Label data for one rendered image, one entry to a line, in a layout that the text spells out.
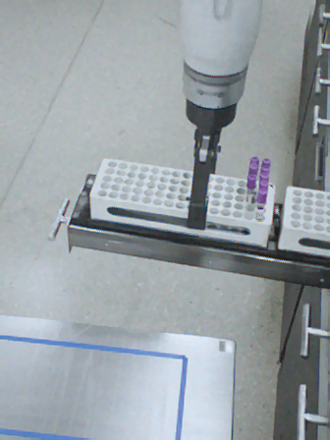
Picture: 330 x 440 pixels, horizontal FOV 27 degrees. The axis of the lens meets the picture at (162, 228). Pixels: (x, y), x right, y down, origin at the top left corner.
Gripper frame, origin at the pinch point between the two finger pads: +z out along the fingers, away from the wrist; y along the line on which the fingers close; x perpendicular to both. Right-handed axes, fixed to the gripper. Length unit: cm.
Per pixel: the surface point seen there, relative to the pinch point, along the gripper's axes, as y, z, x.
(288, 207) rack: 0.4, -0.6, 14.2
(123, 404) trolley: 37.8, 3.9, -5.0
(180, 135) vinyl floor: -123, 85, -19
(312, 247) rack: 2.9, 5.2, 19.3
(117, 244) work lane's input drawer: 6.7, 7.5, -12.9
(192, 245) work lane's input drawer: 6.3, 5.3, -0.2
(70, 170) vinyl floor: -94, 85, -54
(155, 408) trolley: 37.6, 4.0, -0.7
